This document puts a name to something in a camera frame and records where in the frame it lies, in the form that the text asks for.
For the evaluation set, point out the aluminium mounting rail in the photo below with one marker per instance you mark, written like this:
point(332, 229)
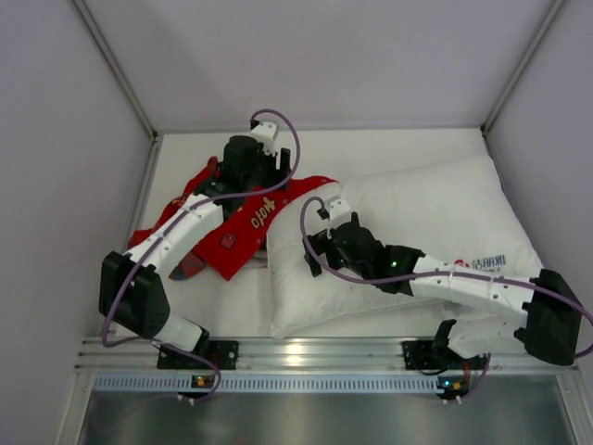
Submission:
point(339, 354)

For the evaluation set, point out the white pillow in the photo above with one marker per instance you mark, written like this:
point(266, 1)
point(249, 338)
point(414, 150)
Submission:
point(454, 211)

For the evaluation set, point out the right aluminium frame post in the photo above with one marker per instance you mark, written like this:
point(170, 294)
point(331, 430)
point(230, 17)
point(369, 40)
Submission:
point(542, 31)

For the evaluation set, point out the red printed pillowcase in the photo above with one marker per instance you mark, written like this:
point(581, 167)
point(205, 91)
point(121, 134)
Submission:
point(230, 246)

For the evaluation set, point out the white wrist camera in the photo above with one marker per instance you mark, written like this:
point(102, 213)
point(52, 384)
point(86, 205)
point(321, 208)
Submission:
point(265, 132)
point(334, 212)

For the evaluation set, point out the slotted grey cable duct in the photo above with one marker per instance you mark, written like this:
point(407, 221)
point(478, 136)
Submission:
point(254, 383)

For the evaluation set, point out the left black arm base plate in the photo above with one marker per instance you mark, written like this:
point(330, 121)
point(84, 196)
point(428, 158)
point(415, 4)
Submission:
point(222, 353)

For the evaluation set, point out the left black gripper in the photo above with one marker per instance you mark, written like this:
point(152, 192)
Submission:
point(282, 163)

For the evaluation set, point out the left aluminium frame post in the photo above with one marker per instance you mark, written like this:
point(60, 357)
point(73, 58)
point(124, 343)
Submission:
point(99, 40)

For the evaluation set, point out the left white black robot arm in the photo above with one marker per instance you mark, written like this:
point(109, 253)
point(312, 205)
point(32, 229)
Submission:
point(131, 290)

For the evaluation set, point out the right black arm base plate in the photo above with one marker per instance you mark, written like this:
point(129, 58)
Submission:
point(419, 356)

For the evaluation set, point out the aluminium frame post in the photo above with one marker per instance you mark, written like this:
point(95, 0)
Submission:
point(99, 40)
point(542, 31)

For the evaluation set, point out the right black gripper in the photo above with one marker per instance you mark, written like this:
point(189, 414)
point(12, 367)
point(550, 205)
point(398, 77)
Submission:
point(316, 253)

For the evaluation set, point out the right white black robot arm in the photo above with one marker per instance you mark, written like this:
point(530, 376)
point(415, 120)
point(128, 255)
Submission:
point(540, 315)

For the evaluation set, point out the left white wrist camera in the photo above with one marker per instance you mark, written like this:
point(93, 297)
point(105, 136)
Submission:
point(265, 132)

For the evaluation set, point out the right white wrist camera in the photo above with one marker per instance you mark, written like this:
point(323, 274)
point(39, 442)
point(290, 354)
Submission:
point(334, 212)

